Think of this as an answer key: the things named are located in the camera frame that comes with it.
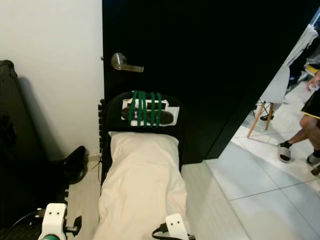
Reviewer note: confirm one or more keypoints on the white hanging cloth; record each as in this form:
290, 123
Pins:
305, 45

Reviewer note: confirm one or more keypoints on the black textured floor mat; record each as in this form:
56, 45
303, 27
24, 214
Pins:
20, 234

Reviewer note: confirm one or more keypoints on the black door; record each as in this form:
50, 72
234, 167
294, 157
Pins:
205, 50

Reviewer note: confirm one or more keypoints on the black chair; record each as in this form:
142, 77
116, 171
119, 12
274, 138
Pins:
115, 107

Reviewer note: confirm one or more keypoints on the black shoe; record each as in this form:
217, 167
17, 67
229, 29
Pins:
267, 117

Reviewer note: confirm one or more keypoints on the black hard case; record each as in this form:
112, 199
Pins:
12, 125

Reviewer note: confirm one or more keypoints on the grey slide sandal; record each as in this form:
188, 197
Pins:
285, 152
314, 160

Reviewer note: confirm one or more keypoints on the plain cream pillow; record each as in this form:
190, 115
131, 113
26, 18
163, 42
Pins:
140, 185

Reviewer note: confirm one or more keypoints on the white chair with wooden legs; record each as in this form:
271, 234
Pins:
277, 90

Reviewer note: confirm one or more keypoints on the dark brown oval object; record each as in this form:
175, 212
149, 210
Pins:
167, 120

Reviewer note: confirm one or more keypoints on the white paper sheet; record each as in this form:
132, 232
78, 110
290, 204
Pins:
174, 112

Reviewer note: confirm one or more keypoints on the black shiny bag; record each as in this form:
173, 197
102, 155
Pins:
75, 165

